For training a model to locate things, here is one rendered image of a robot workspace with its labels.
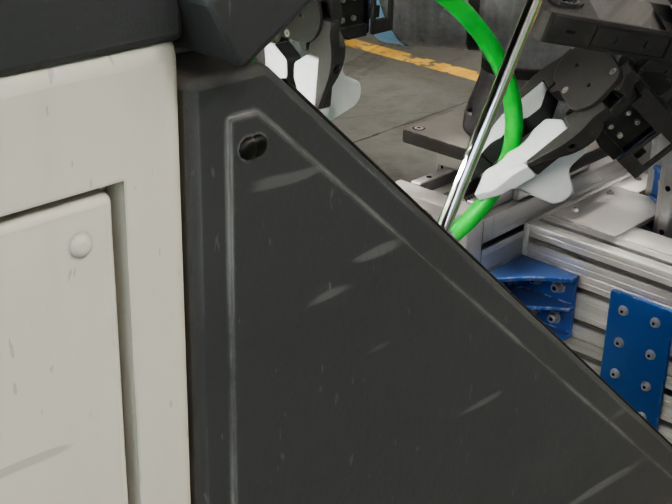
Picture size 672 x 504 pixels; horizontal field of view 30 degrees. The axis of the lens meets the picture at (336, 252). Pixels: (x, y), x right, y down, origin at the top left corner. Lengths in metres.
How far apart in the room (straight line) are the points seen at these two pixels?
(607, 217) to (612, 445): 0.88
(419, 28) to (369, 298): 1.06
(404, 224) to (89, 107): 0.19
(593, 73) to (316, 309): 0.45
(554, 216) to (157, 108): 1.24
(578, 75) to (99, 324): 0.57
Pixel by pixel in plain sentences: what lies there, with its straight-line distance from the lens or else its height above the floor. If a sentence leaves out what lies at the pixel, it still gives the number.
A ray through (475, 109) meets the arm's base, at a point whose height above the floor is 1.07.
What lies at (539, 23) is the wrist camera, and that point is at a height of 1.37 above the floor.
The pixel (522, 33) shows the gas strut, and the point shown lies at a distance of 0.65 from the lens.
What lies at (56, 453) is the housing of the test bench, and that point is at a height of 1.32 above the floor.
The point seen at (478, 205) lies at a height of 1.21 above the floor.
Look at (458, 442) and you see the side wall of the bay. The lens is 0.67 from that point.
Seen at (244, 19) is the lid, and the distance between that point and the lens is 0.45.
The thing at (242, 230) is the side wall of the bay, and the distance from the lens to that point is 0.50.
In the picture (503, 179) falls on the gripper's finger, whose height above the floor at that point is 1.24.
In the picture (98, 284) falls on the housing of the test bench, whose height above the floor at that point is 1.38.
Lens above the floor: 1.59
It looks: 25 degrees down
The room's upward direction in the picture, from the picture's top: 1 degrees clockwise
